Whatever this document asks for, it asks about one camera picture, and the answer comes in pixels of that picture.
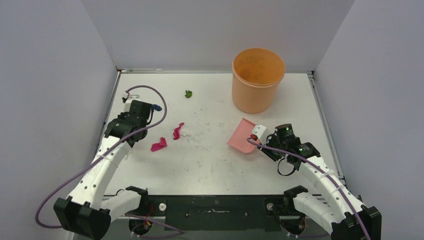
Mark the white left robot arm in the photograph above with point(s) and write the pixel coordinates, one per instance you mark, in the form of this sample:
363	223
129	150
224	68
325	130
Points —
84	211

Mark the orange plastic bucket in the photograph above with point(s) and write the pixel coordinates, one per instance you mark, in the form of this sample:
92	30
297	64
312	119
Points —
256	75

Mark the pink plastic dustpan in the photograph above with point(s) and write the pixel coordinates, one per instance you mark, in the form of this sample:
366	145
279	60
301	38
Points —
238	139

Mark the magenta flat paper scrap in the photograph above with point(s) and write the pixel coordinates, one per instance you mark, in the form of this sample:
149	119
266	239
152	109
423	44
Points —
159	145

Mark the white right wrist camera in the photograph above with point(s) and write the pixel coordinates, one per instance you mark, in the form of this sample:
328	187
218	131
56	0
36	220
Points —
259	133

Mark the magenta paper scrap strip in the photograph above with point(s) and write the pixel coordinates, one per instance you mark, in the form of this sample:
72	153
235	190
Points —
176	132

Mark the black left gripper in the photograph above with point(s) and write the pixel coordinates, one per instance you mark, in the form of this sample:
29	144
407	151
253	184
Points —
122	116

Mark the blue paper scrap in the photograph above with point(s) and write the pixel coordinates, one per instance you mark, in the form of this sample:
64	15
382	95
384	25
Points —
157	107

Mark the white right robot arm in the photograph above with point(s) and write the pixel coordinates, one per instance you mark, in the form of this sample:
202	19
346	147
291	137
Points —
343	216

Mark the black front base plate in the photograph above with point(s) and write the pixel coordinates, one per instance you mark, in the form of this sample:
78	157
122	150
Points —
220	212

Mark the green paper scrap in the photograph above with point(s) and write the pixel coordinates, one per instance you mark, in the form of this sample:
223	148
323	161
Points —
188	94

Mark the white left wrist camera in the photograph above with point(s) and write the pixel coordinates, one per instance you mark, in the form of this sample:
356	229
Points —
127	100

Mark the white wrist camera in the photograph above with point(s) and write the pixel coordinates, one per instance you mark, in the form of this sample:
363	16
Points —
127	100
259	133

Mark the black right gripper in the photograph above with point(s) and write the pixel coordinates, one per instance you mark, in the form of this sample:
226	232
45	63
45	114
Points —
269	152

